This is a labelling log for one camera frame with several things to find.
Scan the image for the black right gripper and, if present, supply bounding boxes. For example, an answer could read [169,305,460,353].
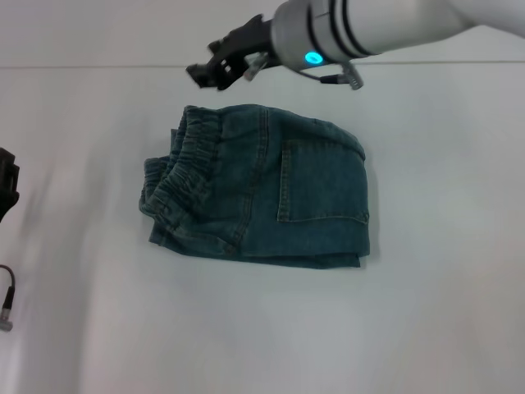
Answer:
[186,15,274,89]

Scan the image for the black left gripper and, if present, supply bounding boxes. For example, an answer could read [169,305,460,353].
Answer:
[0,147,21,222]

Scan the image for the blue denim shorts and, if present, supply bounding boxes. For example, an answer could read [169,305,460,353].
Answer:
[138,104,372,270]

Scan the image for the clear plug on right gripper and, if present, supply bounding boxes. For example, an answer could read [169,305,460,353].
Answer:
[244,53,266,82]

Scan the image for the left arm cable with plug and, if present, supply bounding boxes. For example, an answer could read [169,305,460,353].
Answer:
[0,265,16,334]

